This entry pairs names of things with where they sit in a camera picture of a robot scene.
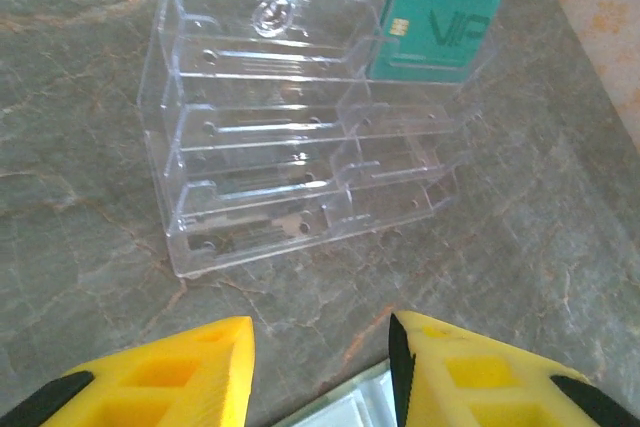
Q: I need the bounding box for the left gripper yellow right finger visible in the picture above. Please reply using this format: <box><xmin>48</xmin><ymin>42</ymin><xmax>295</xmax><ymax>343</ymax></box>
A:
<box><xmin>388</xmin><ymin>310</ymin><xmax>640</xmax><ymax>427</ymax></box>

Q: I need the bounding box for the clear acrylic card holder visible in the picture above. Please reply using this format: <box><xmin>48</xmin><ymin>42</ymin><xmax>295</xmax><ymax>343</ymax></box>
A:
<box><xmin>135</xmin><ymin>0</ymin><xmax>501</xmax><ymax>279</ymax></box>

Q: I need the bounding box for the teal VIP card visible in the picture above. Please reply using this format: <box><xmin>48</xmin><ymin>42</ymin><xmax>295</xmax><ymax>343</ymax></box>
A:
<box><xmin>362</xmin><ymin>0</ymin><xmax>503</xmax><ymax>86</ymax></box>

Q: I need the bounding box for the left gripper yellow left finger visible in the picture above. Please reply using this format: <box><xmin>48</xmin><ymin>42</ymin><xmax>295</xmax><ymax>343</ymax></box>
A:
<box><xmin>0</xmin><ymin>315</ymin><xmax>257</xmax><ymax>427</ymax></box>

